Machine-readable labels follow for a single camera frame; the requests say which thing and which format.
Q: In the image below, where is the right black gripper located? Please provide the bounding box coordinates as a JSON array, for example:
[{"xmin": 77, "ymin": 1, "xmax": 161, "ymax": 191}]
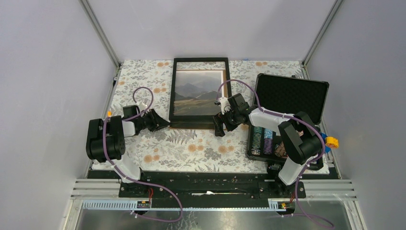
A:
[{"xmin": 212, "ymin": 107, "xmax": 240, "ymax": 138}]

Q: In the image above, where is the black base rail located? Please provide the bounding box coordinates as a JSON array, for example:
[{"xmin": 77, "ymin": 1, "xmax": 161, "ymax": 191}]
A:
[{"xmin": 87, "ymin": 170, "xmax": 338, "ymax": 209}]

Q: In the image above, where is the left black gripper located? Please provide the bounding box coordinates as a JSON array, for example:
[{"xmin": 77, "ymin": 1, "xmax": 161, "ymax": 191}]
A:
[{"xmin": 135, "ymin": 108, "xmax": 170, "ymax": 131}]

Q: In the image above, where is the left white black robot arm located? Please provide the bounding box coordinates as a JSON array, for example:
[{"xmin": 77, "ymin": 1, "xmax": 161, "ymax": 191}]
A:
[{"xmin": 86, "ymin": 104, "xmax": 170, "ymax": 197}]

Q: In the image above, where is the purple cable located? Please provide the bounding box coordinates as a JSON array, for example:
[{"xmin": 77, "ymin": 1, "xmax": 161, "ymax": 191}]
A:
[
  {"xmin": 102, "ymin": 86, "xmax": 184, "ymax": 223},
  {"xmin": 216, "ymin": 79, "xmax": 336, "ymax": 230}
]

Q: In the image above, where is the yellow blue tape dispenser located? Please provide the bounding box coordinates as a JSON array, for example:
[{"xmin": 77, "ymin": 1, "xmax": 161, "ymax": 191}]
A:
[{"xmin": 321, "ymin": 133, "xmax": 339, "ymax": 153}]

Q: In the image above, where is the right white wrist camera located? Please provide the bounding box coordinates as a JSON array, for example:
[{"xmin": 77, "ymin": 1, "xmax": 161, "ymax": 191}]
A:
[{"xmin": 215, "ymin": 97, "xmax": 232, "ymax": 115}]

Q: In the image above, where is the floral table mat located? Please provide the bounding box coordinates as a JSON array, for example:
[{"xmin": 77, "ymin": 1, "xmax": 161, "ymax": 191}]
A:
[{"xmin": 110, "ymin": 60, "xmax": 303, "ymax": 173}]

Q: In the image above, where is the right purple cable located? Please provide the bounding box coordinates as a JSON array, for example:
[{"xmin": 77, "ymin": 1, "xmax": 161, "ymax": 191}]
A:
[{"xmin": 216, "ymin": 79, "xmax": 336, "ymax": 230}]

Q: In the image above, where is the grey slotted cable duct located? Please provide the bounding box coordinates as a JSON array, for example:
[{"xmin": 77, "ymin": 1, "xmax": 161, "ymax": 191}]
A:
[{"xmin": 82, "ymin": 199, "xmax": 287, "ymax": 212}]

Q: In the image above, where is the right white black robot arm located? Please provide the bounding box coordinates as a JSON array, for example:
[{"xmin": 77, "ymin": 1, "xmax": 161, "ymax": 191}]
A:
[{"xmin": 213, "ymin": 93, "xmax": 325, "ymax": 197}]

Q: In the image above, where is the mountain landscape photo print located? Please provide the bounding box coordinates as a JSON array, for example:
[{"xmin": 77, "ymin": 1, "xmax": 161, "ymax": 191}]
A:
[{"xmin": 173, "ymin": 69, "xmax": 226, "ymax": 116}]

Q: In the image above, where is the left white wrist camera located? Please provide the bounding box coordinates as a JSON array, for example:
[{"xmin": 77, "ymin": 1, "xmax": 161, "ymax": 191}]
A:
[{"xmin": 136, "ymin": 102, "xmax": 151, "ymax": 112}]

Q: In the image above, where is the black poker chip case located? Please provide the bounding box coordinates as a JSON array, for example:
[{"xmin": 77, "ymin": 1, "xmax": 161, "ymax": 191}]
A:
[{"xmin": 246, "ymin": 73, "xmax": 329, "ymax": 165}]

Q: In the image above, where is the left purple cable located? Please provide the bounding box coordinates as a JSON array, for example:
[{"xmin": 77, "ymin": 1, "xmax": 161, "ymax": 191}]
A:
[{"xmin": 102, "ymin": 86, "xmax": 184, "ymax": 223}]

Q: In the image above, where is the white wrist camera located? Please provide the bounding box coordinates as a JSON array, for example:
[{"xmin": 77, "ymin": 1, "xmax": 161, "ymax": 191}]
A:
[
  {"xmin": 215, "ymin": 97, "xmax": 232, "ymax": 115},
  {"xmin": 136, "ymin": 102, "xmax": 151, "ymax": 112}
]

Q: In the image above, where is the black picture frame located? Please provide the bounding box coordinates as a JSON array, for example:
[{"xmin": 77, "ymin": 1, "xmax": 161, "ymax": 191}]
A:
[{"xmin": 169, "ymin": 57, "xmax": 232, "ymax": 129}]

